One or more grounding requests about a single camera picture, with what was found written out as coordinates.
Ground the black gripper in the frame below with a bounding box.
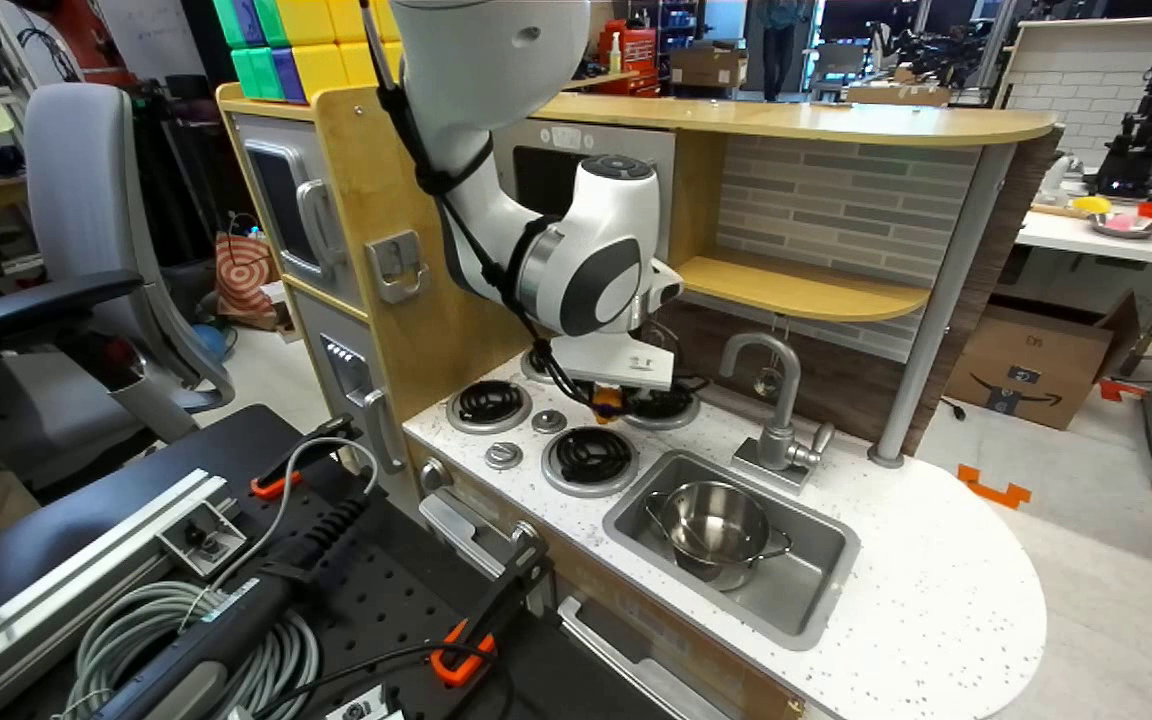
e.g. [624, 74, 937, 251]
[572, 374, 704, 415]

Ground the small steel pot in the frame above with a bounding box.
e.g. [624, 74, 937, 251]
[639, 476, 790, 593]

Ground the grey sink basin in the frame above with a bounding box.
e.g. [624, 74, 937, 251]
[599, 446, 862, 657]

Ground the grey toy faucet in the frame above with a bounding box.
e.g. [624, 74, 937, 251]
[715, 326, 837, 491]

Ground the grey metal latch plate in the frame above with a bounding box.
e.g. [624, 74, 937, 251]
[365, 229, 433, 307]

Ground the silver toy microwave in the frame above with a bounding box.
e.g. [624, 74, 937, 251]
[490, 117, 681, 271]

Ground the orange and black bar clamp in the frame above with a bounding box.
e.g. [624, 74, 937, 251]
[422, 532, 559, 694]
[244, 420, 378, 507]

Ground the black perforated mounting board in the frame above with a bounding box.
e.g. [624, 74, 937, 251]
[130, 453, 689, 720]

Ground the black ribbed grip pole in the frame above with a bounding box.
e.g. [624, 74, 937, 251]
[91, 484, 386, 720]

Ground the wooden toy play kitchen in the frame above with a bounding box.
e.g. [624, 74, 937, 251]
[212, 65, 1067, 720]

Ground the red container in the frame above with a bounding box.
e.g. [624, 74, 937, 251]
[590, 16, 666, 96]

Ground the brown cardboard box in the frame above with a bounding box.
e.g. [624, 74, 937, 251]
[944, 293, 1140, 432]
[672, 39, 751, 96]

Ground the grey toy oven door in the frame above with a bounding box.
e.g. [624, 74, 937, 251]
[227, 117, 369, 307]

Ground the orange patterned bag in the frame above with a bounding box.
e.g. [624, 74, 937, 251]
[212, 232, 291, 337]

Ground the person in blue shirt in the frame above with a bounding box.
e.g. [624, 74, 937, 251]
[748, 0, 808, 103]

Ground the white desk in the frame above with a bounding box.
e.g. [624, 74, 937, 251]
[1010, 194, 1152, 276]

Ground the small yellow item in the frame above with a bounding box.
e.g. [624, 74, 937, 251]
[1067, 190, 1120, 225]

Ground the small plate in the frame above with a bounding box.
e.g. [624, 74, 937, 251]
[1091, 207, 1152, 243]

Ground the white perforated panel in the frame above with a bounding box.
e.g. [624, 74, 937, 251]
[993, 13, 1152, 172]

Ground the grey office chair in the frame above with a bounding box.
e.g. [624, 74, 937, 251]
[0, 80, 240, 456]

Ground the black printed stand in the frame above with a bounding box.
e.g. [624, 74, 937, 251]
[1086, 16, 1152, 199]

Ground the silver oven bar handle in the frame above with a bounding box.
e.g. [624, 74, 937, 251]
[411, 481, 546, 582]

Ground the white drawer handle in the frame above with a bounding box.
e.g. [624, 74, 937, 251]
[555, 593, 732, 720]

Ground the grey cabinet door with handle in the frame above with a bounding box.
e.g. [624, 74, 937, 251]
[283, 285, 420, 514]

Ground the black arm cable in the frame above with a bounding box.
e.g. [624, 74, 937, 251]
[355, 0, 581, 393]

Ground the grey support post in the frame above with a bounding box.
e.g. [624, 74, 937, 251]
[868, 140, 1015, 473]

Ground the orange floor bracket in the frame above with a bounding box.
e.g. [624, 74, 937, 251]
[950, 461, 1037, 512]

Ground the metal rail bracket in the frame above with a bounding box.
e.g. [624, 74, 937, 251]
[150, 499, 250, 579]

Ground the grey coiled cable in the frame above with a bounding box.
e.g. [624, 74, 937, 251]
[59, 432, 386, 720]

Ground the aluminium extrusion rail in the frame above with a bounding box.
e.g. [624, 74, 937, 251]
[0, 465, 231, 720]

